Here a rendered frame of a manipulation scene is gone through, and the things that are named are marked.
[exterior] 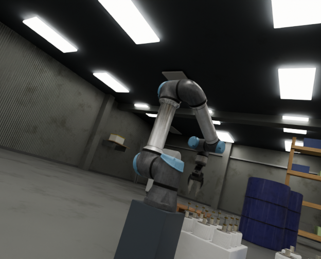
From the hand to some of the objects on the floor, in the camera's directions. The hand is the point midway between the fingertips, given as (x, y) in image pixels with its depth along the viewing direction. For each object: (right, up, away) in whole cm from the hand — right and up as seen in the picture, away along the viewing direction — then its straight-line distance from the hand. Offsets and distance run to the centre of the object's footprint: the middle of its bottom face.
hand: (192, 192), depth 138 cm
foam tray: (+4, -42, -6) cm, 43 cm away
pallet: (+15, -113, +275) cm, 298 cm away
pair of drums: (+139, -132, +193) cm, 272 cm away
